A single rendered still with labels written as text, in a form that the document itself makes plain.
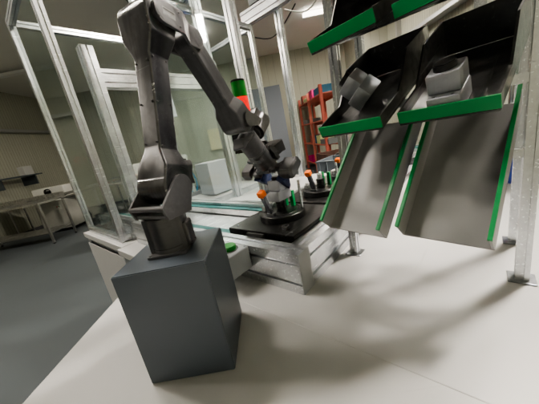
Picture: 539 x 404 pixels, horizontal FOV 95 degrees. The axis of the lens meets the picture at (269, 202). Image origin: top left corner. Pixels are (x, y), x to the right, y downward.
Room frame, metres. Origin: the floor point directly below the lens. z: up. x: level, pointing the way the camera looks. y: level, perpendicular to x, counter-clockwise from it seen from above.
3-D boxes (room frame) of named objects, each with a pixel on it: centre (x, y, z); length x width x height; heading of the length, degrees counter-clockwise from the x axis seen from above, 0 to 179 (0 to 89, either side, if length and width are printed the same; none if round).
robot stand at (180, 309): (0.40, 0.17, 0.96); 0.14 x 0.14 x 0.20; 89
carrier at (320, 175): (0.91, -0.20, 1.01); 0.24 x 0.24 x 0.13; 48
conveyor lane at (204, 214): (0.94, 0.17, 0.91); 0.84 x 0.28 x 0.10; 48
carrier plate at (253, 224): (0.72, -0.03, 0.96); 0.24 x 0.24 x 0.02; 48
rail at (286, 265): (0.79, 0.27, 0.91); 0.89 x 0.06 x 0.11; 48
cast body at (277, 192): (0.73, -0.04, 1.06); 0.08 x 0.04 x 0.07; 138
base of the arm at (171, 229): (0.40, 0.17, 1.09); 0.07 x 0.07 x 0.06; 89
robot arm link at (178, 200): (0.40, 0.18, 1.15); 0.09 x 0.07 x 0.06; 60
